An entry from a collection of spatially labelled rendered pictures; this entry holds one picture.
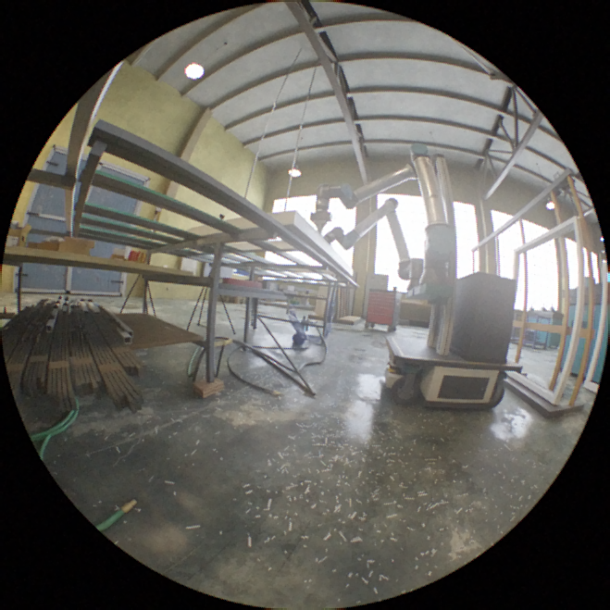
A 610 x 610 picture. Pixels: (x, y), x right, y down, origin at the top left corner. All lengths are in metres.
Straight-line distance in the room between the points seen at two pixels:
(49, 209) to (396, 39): 10.60
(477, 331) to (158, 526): 1.54
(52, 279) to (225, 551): 6.79
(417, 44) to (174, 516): 8.89
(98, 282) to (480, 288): 7.50
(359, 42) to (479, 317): 7.92
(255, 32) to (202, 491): 8.79
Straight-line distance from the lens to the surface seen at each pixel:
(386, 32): 8.08
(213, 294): 1.02
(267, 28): 8.26
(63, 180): 0.76
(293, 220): 0.86
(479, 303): 1.29
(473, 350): 1.30
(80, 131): 0.54
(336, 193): 1.25
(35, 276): 7.03
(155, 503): 0.68
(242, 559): 0.58
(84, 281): 6.90
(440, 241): 1.00
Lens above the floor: 0.56
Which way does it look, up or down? 2 degrees down
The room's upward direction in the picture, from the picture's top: 7 degrees clockwise
